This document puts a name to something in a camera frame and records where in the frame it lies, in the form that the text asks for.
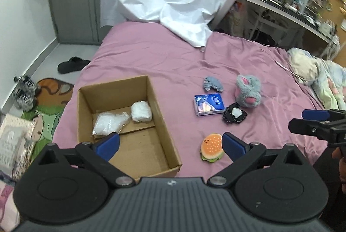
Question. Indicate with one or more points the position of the white plastic bag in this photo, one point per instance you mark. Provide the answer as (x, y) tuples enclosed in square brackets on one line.
[(109, 122)]

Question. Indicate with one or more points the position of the person's right hand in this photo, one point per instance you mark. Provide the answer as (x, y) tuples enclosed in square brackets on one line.
[(340, 160)]

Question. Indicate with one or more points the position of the pink bed sheet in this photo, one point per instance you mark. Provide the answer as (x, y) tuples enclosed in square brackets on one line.
[(167, 64)]

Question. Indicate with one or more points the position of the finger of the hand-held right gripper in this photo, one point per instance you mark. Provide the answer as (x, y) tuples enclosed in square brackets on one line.
[(315, 114), (305, 126)]

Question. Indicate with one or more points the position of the hamburger plush toy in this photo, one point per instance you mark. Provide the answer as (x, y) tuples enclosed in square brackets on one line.
[(212, 147)]

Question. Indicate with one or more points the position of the floral quilt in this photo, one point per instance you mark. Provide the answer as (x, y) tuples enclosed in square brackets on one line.
[(324, 78)]

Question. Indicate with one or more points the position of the grey and pink plush toy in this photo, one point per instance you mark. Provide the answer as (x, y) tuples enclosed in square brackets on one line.
[(247, 93)]

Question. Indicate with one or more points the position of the cork board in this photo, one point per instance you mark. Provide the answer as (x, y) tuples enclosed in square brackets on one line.
[(338, 2)]

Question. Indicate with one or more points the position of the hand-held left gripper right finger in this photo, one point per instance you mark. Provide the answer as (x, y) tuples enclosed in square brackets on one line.
[(232, 146)]

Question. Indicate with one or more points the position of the pink cloth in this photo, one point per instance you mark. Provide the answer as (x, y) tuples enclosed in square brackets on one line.
[(6, 205)]

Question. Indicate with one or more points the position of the cardboard box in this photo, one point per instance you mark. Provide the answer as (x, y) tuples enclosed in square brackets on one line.
[(151, 145)]

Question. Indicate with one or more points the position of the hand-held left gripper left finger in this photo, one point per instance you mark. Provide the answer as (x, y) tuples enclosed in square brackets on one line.
[(108, 144)]

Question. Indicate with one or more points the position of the blue-grey fluffy cloth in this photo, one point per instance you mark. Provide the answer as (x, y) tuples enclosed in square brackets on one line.
[(213, 83)]

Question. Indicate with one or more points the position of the black slipper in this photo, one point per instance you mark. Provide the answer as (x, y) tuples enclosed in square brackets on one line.
[(71, 65)]

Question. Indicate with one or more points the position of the cartoon floor mat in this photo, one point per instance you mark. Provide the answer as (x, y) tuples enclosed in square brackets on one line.
[(51, 110)]

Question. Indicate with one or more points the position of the black frilly pouch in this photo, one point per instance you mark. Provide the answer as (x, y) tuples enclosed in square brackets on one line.
[(234, 113)]

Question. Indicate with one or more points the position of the zebra plush slippers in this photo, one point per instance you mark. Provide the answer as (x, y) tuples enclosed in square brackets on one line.
[(24, 91)]

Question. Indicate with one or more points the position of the white desk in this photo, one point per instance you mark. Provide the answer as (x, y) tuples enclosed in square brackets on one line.
[(281, 6)]

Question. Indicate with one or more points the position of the white wrapped packet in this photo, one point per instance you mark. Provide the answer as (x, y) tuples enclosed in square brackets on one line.
[(140, 111)]

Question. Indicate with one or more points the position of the blue tissue packet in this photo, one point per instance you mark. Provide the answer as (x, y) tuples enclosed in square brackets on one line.
[(209, 104)]

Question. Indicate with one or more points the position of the patterned gift bag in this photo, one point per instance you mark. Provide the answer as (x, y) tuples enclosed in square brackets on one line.
[(15, 140)]

